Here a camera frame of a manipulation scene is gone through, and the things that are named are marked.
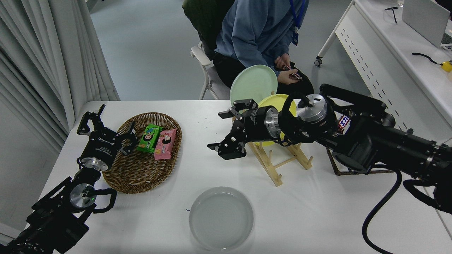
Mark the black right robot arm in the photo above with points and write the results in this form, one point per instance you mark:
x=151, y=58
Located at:
x=367, y=141

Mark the pink snack packet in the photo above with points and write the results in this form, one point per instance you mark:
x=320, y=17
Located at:
x=165, y=144

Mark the green snack packet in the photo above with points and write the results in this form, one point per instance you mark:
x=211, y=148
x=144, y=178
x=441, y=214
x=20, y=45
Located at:
x=149, y=138

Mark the small snack bar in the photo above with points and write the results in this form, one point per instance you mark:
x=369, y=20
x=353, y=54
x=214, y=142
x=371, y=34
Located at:
x=293, y=72

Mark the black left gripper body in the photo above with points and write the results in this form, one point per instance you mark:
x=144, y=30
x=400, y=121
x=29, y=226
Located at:
x=102, y=146

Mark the oval brown wicker basket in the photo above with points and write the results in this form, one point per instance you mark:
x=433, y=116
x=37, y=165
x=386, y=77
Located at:
x=141, y=173

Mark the yellow plate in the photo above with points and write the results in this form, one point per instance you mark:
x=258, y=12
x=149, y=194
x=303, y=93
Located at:
x=273, y=101

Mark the grey pleated curtain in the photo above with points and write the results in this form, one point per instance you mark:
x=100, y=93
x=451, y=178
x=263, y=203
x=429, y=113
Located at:
x=42, y=53

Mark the person's left hand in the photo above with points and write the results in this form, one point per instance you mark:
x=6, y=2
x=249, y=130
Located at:
x=282, y=61

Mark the wooden plate rack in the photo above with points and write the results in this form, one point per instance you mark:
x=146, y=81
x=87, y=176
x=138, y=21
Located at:
x=268, y=164

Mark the snickers bar with chinese print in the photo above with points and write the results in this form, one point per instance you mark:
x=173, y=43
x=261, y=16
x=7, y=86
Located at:
x=343, y=122

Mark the grey plate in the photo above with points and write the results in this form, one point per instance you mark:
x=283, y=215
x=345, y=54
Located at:
x=221, y=218

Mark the white chair with dark backrest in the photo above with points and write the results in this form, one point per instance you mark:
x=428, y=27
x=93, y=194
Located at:
x=203, y=21

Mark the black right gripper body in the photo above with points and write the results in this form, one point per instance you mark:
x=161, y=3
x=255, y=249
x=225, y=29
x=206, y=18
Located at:
x=256, y=125

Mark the small yellow object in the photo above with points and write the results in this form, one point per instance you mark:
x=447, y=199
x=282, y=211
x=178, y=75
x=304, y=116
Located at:
x=447, y=66

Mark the pale green plate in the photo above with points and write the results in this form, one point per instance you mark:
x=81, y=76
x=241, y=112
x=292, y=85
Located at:
x=252, y=84

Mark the person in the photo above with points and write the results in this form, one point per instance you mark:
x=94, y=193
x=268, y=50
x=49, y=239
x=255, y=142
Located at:
x=254, y=31

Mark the brown cork mat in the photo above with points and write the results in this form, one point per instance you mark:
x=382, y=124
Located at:
x=339, y=172

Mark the person's right hand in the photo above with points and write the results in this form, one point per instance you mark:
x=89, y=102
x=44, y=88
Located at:
x=289, y=77

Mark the white desk with perforated panel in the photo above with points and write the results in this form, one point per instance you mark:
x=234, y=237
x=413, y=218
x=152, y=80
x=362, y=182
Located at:
x=381, y=53

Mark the silver laptop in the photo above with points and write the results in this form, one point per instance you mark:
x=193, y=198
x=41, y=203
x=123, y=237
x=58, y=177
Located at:
x=423, y=17

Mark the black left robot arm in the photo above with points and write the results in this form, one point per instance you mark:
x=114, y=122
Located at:
x=53, y=218

